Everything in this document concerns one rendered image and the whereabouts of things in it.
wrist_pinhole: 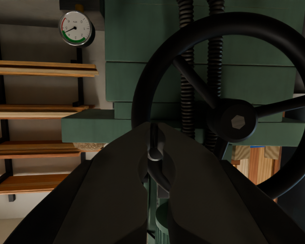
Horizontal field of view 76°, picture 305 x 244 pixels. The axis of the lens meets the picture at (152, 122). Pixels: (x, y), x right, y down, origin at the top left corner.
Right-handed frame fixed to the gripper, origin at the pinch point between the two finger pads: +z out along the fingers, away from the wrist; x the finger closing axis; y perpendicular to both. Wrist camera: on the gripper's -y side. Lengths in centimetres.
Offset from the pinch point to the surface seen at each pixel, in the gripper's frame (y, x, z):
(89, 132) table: 19.3, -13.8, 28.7
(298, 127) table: 17.5, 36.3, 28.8
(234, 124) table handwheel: 6.8, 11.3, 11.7
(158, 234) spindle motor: 60, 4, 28
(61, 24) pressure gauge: -3.5, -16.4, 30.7
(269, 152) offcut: 25.4, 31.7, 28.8
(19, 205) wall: 248, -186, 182
